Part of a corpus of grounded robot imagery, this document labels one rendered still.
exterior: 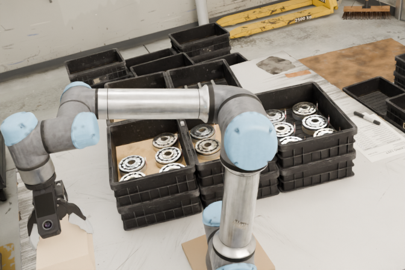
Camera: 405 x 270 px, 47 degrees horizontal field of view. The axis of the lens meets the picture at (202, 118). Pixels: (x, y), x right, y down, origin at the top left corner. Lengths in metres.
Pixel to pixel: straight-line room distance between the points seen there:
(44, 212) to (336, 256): 0.93
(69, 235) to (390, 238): 1.02
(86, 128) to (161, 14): 4.17
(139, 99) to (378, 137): 1.26
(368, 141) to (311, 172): 0.39
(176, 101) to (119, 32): 3.97
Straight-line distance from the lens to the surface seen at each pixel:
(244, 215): 1.18
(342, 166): 1.85
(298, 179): 1.80
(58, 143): 1.03
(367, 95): 3.28
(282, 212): 1.75
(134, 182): 1.62
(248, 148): 1.02
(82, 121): 1.02
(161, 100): 1.12
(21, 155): 1.06
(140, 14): 5.07
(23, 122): 1.04
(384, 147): 2.07
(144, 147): 1.94
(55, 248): 1.21
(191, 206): 1.73
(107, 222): 1.84
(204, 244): 1.63
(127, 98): 1.12
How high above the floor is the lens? 1.91
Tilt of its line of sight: 32 degrees down
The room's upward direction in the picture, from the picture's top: 9 degrees counter-clockwise
